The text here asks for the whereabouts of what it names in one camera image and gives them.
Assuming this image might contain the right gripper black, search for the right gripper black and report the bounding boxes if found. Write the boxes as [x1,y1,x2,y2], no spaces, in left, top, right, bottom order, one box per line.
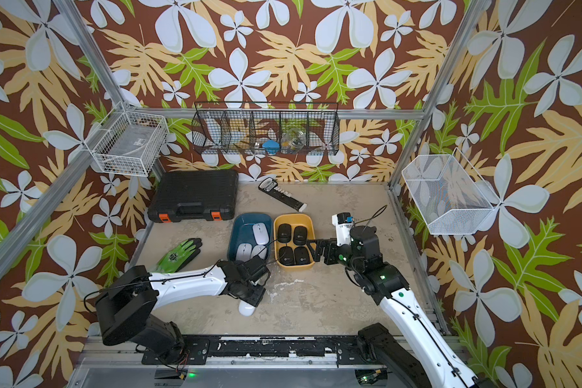
[307,237,367,276]

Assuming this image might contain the black mouse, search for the black mouse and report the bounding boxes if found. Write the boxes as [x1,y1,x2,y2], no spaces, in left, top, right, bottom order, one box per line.
[294,246,311,266]
[278,246,295,267]
[276,223,293,244]
[293,226,308,247]

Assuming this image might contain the yellow plastic storage box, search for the yellow plastic storage box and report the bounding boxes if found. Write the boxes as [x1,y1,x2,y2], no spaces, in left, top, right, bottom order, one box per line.
[273,213,315,271]

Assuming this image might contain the white mouse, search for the white mouse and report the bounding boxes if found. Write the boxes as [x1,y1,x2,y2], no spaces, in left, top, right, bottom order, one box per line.
[235,242,252,262]
[239,301,255,317]
[252,245,268,260]
[252,222,270,246]

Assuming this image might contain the teal plastic storage box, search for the teal plastic storage box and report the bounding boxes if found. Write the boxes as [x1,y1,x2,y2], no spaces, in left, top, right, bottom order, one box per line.
[227,213,273,261]

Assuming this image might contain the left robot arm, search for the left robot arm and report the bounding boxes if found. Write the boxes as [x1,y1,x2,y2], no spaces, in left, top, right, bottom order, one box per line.
[95,256,271,364]

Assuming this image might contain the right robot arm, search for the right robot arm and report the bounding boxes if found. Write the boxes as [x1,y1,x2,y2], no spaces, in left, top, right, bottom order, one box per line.
[307,224,494,387]

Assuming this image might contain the green cloth glove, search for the green cloth glove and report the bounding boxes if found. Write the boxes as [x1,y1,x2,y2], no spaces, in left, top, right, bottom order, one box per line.
[155,238,202,273]

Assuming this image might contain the black lint roller stick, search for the black lint roller stick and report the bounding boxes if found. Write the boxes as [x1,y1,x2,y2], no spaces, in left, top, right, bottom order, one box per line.
[258,177,307,213]

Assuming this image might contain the black tool case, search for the black tool case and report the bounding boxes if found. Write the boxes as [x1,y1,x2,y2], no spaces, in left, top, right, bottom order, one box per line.
[147,170,239,223]

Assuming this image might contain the blue lid in basket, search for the blue lid in basket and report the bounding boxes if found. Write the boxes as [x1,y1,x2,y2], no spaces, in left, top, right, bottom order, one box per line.
[262,140,281,155]

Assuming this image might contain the clear glass jar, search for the clear glass jar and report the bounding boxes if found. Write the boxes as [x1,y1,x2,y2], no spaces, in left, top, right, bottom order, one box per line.
[281,126,307,155]

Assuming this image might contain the white mesh basket right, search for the white mesh basket right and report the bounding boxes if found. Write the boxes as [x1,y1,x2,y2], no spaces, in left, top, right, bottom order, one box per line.
[402,149,499,236]

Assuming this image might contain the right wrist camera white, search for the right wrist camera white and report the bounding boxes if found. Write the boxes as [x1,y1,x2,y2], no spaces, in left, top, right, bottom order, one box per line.
[331,212,354,247]

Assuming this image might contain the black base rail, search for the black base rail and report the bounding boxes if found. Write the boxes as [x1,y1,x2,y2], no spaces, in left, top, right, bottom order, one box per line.
[142,333,405,370]

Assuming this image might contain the black wire basket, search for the black wire basket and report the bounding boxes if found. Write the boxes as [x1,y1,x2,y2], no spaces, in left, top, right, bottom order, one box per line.
[188,102,340,156]

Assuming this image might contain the white wire basket left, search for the white wire basket left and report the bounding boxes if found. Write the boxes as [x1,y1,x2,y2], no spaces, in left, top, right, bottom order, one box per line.
[87,103,169,177]

